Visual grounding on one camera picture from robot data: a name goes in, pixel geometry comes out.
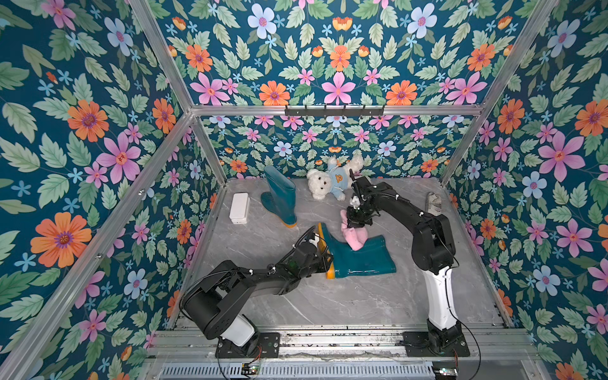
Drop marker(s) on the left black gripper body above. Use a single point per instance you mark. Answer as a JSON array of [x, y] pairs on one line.
[[317, 266]]

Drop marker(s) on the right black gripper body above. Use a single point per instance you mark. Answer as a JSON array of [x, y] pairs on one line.
[[359, 215]]

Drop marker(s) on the pink cloth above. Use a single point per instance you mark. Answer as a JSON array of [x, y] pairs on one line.
[[354, 237]]

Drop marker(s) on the green rubber boot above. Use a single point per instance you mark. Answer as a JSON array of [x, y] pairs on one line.
[[373, 259], [280, 200]]

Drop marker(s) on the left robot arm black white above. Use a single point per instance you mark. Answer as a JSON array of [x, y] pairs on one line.
[[215, 302]]

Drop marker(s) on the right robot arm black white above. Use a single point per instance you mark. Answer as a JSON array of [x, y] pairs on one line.
[[433, 251]]

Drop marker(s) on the white teddy bear blue shirt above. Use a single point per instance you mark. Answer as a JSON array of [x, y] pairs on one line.
[[335, 180]]

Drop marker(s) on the grey white crumpled rag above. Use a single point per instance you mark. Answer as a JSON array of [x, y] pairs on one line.
[[433, 204]]

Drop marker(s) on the white rectangular box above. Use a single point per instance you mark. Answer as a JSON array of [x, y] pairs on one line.
[[240, 207]]

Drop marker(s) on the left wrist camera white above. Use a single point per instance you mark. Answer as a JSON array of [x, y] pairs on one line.
[[315, 240]]

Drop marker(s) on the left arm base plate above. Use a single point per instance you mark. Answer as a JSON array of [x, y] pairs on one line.
[[261, 346]]

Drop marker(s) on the black hook rail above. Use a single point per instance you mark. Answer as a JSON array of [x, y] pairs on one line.
[[334, 111]]

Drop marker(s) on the white ventilated cable duct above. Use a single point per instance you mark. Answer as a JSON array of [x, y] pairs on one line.
[[298, 370]]

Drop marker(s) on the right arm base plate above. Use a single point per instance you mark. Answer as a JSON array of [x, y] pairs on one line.
[[426, 344]]

